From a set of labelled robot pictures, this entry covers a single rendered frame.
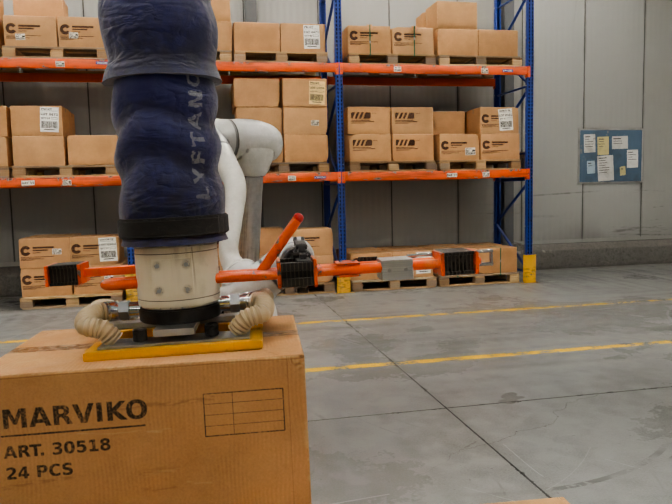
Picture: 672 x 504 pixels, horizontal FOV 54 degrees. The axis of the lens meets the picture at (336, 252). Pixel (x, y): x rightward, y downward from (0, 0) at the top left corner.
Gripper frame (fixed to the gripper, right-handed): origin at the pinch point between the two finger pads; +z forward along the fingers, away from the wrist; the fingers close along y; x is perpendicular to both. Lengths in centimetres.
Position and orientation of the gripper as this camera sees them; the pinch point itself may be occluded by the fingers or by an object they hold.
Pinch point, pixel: (303, 271)
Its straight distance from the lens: 142.4
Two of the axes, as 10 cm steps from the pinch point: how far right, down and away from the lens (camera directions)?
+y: 0.2, 10.0, 0.9
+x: -9.9, 0.4, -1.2
